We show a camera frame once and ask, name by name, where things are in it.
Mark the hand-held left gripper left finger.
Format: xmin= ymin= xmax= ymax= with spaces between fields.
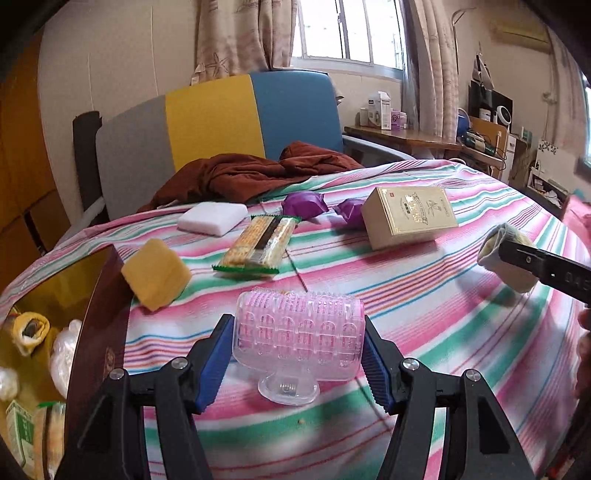
xmin=54 ymin=314 xmax=236 ymax=480

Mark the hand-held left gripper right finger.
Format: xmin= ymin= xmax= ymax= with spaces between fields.
xmin=362 ymin=318 xmax=536 ymax=480

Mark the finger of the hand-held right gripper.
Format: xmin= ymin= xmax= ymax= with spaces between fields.
xmin=500 ymin=239 xmax=555 ymax=287

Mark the pale sock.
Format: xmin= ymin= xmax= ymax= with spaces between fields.
xmin=478 ymin=223 xmax=539 ymax=294

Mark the pink hair roller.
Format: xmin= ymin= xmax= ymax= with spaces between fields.
xmin=235 ymin=290 xmax=366 ymax=406

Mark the yellow sponge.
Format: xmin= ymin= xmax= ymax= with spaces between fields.
xmin=121 ymin=239 xmax=192 ymax=312

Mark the square metal tin box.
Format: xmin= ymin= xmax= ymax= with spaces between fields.
xmin=0 ymin=244 xmax=132 ymax=480

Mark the white sponge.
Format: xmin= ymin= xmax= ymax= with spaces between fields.
xmin=178 ymin=202 xmax=249 ymax=237

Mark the pink cloth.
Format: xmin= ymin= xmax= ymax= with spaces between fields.
xmin=566 ymin=194 xmax=591 ymax=241

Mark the pink green striped tablecloth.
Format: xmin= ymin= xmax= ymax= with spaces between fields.
xmin=0 ymin=159 xmax=591 ymax=480

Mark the brown cardboard box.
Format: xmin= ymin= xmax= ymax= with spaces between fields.
xmin=505 ymin=134 xmax=532 ymax=185

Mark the white leaf print box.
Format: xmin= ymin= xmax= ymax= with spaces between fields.
xmin=536 ymin=141 xmax=578 ymax=185

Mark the gold cardboard box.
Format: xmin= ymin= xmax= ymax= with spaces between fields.
xmin=360 ymin=186 xmax=459 ymax=251

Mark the green edged cracker packet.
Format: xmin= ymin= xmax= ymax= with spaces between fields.
xmin=34 ymin=401 xmax=66 ymax=480
xmin=212 ymin=215 xmax=302 ymax=278

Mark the white plastic wrapped bun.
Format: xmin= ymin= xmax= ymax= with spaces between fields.
xmin=0 ymin=367 xmax=20 ymax=402
xmin=48 ymin=318 xmax=84 ymax=398

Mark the purple wrapped snack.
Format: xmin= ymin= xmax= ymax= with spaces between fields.
xmin=283 ymin=191 xmax=329 ymax=220
xmin=333 ymin=198 xmax=370 ymax=232

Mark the black monitor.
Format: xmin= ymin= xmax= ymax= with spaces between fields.
xmin=468 ymin=80 xmax=513 ymax=123

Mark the wooden desk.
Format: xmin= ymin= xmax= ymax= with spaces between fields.
xmin=344 ymin=124 xmax=504 ymax=181

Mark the rust brown jacket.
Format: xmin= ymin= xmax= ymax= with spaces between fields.
xmin=139 ymin=141 xmax=365 ymax=213

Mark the green white small carton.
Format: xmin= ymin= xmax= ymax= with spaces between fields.
xmin=4 ymin=399 xmax=37 ymax=467

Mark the white medicine box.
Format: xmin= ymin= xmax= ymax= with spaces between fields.
xmin=367 ymin=91 xmax=393 ymax=129

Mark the air conditioner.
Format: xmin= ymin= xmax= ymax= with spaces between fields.
xmin=489 ymin=18 xmax=552 ymax=47

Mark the grey yellow blue armchair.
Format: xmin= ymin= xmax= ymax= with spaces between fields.
xmin=95 ymin=69 xmax=416 ymax=222

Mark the black rolled mat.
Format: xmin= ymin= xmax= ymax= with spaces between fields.
xmin=72 ymin=111 xmax=109 ymax=227

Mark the wooden wardrobe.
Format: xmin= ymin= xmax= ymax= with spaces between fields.
xmin=0 ymin=28 xmax=72 ymax=296

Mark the window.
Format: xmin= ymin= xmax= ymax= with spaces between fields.
xmin=291 ymin=0 xmax=409 ymax=70

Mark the beige starfish print curtain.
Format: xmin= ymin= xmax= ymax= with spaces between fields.
xmin=194 ymin=0 xmax=298 ymax=86

